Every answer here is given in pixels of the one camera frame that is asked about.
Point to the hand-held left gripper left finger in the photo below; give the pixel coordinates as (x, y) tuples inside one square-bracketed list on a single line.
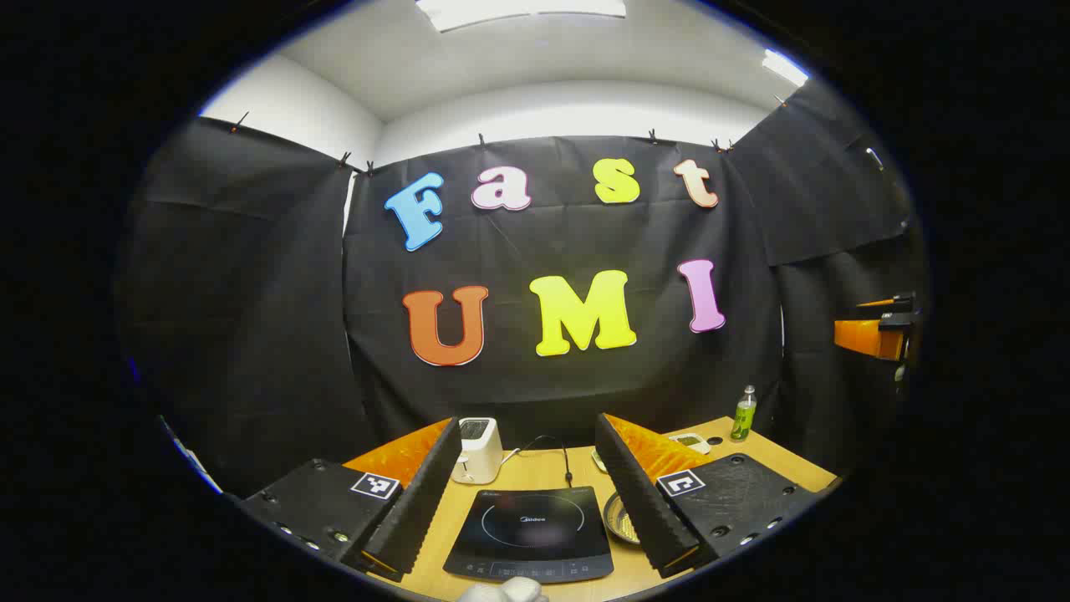
[(418, 510)]

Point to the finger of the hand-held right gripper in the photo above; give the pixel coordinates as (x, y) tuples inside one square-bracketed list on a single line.
[(903, 298), (865, 339)]

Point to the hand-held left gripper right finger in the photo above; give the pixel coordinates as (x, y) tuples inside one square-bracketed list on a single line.
[(639, 502)]

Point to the stainless steel pot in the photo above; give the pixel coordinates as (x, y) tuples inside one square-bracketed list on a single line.
[(620, 518)]

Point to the black induction cooktop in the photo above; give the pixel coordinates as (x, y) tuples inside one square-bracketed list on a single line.
[(535, 543)]

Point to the white divided plate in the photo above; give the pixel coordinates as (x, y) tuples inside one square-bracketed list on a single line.
[(692, 443)]

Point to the white toaster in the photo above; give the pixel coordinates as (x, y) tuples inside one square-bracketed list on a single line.
[(478, 456)]

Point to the green label drink bottle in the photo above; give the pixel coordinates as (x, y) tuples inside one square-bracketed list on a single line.
[(742, 415)]

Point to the black backdrop cloth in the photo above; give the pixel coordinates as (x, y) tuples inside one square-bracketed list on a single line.
[(518, 385)]

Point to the small ceiling light panel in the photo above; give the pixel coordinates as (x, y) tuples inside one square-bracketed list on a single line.
[(784, 67)]

